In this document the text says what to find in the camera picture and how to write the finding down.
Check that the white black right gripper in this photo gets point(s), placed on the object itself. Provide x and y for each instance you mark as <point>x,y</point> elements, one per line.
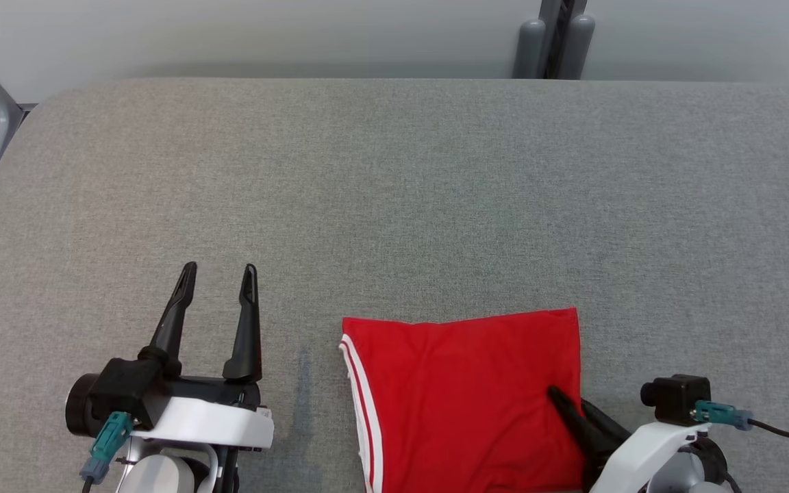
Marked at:
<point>641,459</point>

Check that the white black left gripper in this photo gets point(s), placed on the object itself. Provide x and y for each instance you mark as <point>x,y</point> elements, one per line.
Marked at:
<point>209,421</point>

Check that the red white jersey shirt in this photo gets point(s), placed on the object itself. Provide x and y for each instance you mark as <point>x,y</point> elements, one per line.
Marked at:
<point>463,397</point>

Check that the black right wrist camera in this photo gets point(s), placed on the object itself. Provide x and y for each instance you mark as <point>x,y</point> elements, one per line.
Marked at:
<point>675,400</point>

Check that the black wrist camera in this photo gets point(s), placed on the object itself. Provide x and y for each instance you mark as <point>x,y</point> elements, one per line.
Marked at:
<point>117,394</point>
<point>675,400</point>

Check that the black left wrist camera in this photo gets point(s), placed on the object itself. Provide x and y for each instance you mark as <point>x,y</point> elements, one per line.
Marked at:
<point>117,394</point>

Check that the grey partition post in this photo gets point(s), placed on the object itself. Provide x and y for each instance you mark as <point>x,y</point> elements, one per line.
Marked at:
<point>555,38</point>

